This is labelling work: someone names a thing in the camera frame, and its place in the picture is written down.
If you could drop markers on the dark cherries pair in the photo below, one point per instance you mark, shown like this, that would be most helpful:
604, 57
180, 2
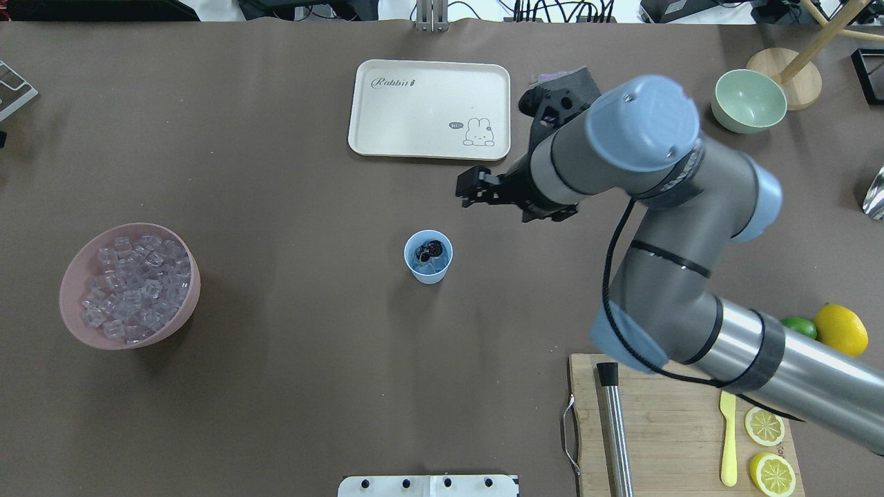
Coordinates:
429, 249

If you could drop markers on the metal ice scoop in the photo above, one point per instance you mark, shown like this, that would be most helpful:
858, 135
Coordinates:
872, 204

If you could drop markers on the aluminium frame post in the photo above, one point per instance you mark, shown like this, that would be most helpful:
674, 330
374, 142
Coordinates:
431, 16

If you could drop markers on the yellow lemon upper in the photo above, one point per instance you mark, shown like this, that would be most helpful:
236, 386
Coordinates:
841, 329

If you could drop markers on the wooden cutting board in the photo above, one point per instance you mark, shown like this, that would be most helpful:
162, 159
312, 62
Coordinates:
674, 432

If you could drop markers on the pink bowl of ice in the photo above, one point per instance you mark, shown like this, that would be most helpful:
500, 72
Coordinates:
132, 286

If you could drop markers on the green lime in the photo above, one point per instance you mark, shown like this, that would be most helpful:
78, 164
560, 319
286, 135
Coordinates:
803, 326

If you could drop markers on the cream rabbit tray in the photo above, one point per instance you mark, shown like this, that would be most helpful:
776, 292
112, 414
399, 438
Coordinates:
431, 109

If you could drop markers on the mint green bowl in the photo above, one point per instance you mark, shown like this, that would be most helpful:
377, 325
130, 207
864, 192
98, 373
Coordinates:
746, 101

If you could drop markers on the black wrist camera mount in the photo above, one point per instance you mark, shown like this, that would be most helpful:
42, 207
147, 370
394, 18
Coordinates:
552, 106

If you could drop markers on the grey folded cloth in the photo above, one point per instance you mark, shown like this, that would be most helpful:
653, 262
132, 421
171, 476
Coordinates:
552, 76

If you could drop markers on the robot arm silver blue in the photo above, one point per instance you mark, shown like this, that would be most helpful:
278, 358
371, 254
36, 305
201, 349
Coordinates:
644, 137

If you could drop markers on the light blue plastic cup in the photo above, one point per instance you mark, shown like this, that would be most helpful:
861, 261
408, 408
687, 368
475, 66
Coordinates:
423, 273

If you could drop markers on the lemon slice one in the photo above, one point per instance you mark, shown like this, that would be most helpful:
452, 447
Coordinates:
764, 427

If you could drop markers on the wooden glass stand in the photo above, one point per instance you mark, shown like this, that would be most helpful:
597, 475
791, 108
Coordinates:
794, 71

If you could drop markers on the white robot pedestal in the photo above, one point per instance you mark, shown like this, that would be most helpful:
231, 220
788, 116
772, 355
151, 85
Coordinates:
431, 485

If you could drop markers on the lemon slice two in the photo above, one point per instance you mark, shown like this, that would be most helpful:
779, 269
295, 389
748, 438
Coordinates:
772, 474

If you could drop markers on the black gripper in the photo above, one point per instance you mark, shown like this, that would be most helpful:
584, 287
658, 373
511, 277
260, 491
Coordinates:
529, 191

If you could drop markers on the yellow plastic knife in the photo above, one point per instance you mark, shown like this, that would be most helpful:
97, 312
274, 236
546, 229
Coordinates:
729, 454

